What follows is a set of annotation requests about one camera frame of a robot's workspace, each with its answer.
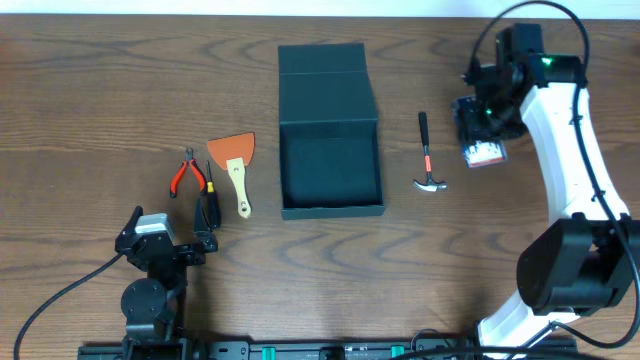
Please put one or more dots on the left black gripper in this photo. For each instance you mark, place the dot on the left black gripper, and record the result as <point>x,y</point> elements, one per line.
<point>179,251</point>

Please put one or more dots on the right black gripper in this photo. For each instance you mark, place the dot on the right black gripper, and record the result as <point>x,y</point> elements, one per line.
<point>471,125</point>

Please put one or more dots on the blue screwdriver set package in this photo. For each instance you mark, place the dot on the blue screwdriver set package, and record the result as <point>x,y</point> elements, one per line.
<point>476,153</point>

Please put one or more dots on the small claw hammer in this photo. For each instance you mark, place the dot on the small claw hammer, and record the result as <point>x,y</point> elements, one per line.
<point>430,185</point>

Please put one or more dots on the orange scraper wooden handle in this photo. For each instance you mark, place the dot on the orange scraper wooden handle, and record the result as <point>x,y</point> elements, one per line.
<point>233,154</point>

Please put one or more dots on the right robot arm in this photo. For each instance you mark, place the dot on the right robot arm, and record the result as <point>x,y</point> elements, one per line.
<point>589,256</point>

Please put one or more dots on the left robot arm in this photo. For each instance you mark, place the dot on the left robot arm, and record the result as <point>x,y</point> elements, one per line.
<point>154,306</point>

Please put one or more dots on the black yellow screwdriver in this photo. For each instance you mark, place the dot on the black yellow screwdriver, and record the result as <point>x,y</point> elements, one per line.
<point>212,202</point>

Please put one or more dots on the black open gift box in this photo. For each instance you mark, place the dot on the black open gift box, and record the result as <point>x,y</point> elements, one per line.
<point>328,133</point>

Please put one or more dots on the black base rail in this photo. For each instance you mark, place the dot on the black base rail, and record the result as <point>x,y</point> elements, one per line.
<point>242,350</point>

